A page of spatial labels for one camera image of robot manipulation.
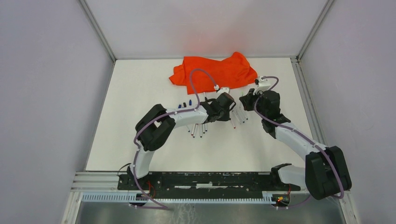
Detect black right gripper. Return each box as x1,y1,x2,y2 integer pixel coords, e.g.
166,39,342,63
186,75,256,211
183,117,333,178
240,88,267,119

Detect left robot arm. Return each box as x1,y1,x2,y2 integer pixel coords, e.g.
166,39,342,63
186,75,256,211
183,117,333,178
128,92,236,190

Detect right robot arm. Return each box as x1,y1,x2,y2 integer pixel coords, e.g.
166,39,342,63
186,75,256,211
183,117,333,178
239,89,352,200

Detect orange cloth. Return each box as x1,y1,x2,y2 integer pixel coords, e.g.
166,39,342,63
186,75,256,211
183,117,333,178
169,52,258,94

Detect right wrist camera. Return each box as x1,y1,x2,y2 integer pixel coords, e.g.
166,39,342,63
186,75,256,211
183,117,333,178
254,76,271,95

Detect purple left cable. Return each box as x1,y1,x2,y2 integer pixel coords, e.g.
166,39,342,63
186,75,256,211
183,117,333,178
132,68,221,210

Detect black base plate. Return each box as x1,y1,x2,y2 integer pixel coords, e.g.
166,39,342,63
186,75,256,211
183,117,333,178
117,171,301,199

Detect aluminium frame rail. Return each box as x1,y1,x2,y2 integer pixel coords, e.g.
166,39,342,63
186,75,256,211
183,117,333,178
72,172,304,198

